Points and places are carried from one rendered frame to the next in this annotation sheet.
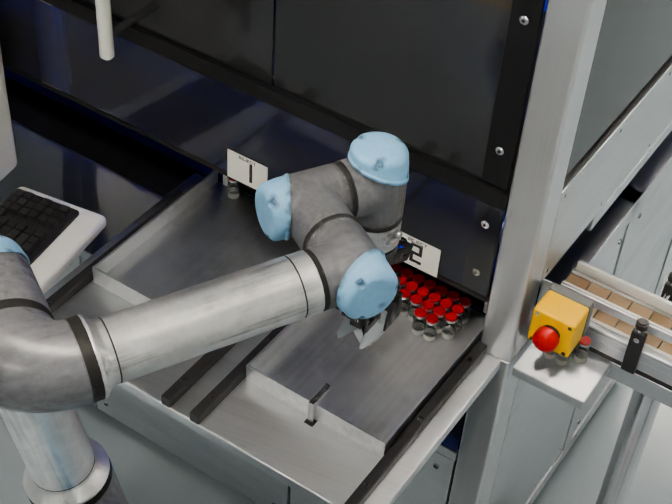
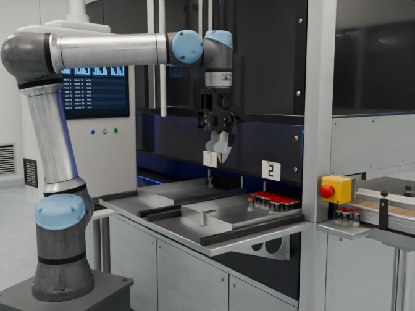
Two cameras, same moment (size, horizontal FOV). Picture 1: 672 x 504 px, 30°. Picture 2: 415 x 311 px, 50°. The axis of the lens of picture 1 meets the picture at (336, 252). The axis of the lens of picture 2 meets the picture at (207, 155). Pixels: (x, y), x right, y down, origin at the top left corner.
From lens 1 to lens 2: 1.21 m
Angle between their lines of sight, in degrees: 40
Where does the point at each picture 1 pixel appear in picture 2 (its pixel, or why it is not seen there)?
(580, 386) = (352, 231)
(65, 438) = (58, 146)
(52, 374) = (28, 39)
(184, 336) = (94, 42)
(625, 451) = (395, 302)
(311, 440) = (199, 229)
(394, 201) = (223, 53)
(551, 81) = (313, 43)
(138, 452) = not seen: outside the picture
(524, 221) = (312, 127)
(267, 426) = (181, 224)
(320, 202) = not seen: hidden behind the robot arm
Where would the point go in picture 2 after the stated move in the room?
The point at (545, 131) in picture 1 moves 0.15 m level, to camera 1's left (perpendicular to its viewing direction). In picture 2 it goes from (314, 71) to (265, 71)
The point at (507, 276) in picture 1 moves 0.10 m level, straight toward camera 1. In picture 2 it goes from (308, 165) to (296, 169)
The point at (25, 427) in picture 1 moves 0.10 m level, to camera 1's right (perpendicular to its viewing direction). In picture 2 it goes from (39, 130) to (70, 131)
